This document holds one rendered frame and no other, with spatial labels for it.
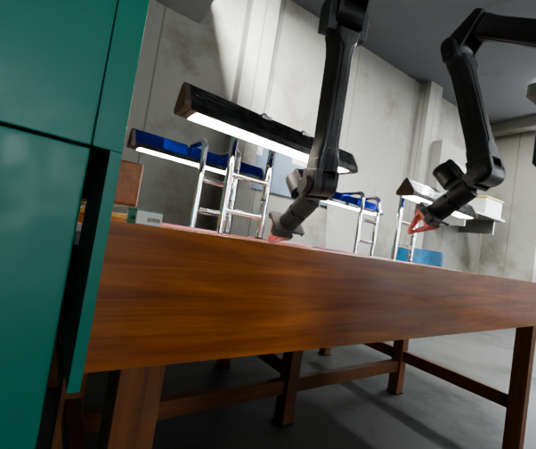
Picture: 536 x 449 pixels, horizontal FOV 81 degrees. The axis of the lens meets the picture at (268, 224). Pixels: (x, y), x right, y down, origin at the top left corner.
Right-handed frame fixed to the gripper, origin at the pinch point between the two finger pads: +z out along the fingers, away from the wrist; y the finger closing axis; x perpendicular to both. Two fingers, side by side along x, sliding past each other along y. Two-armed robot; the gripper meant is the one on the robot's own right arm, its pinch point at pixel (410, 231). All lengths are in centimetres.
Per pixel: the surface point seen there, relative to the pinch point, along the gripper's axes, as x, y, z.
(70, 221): 17, 87, -4
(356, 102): -286, -219, 52
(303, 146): -26.8, 31.1, 1.4
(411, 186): -28.5, -29.8, 1.0
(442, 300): 21.0, -1.7, 3.5
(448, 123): -304, -427, 13
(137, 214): 11, 79, 0
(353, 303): 21.5, 35.8, 4.4
